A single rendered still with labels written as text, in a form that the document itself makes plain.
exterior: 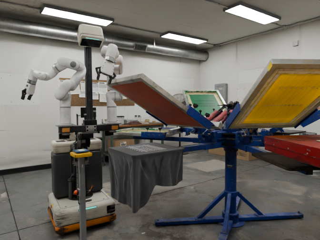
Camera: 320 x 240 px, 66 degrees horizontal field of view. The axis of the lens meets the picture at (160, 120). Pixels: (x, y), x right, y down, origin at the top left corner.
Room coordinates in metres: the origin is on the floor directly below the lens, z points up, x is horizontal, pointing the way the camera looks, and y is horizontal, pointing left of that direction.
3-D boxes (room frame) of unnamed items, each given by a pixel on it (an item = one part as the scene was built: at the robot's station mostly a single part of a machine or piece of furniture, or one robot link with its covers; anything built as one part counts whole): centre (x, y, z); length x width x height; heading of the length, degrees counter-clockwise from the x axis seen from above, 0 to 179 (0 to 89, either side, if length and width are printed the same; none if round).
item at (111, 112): (2.47, 0.49, 1.21); 0.16 x 0.13 x 0.15; 31
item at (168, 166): (1.89, 0.00, 0.74); 0.46 x 0.04 x 0.42; 126
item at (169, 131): (3.07, 0.04, 1.05); 1.08 x 0.61 x 0.23; 66
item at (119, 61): (2.24, 0.40, 1.68); 0.21 x 0.15 x 0.16; 12
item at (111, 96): (2.46, 0.47, 1.37); 0.13 x 0.10 x 0.16; 102
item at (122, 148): (2.05, 0.12, 0.95); 0.48 x 0.44 x 0.01; 126
